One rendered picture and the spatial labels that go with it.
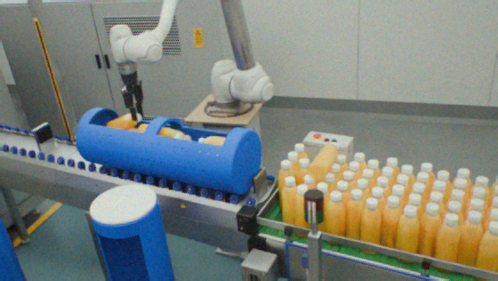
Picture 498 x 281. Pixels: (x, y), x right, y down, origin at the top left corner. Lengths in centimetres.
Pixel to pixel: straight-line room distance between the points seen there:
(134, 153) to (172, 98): 188
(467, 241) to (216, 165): 96
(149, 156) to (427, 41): 316
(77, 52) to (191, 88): 107
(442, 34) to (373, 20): 60
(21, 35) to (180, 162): 293
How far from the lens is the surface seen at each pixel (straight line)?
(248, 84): 257
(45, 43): 307
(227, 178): 201
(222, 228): 220
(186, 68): 393
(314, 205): 157
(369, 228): 184
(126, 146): 228
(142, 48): 211
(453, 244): 181
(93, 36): 428
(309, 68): 498
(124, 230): 200
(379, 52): 483
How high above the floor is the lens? 215
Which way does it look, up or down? 30 degrees down
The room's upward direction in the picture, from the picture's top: 7 degrees counter-clockwise
